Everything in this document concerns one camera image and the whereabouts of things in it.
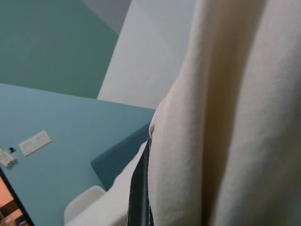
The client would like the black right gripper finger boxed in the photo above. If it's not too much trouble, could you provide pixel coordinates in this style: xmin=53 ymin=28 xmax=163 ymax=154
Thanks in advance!
xmin=126 ymin=137 xmax=155 ymax=226

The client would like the cream fabric pillow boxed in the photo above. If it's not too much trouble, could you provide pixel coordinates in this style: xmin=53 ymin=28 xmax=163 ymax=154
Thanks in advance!
xmin=67 ymin=0 xmax=301 ymax=226

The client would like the white wall switch plate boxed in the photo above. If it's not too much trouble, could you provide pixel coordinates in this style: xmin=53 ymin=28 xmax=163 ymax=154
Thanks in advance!
xmin=18 ymin=129 xmax=53 ymax=157

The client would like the black door frame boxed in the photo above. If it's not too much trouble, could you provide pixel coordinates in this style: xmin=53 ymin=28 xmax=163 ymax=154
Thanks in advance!
xmin=0 ymin=165 xmax=36 ymax=226

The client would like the white wall-mounted device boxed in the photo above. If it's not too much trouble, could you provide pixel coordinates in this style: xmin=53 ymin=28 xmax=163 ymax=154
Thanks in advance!
xmin=0 ymin=147 xmax=17 ymax=168

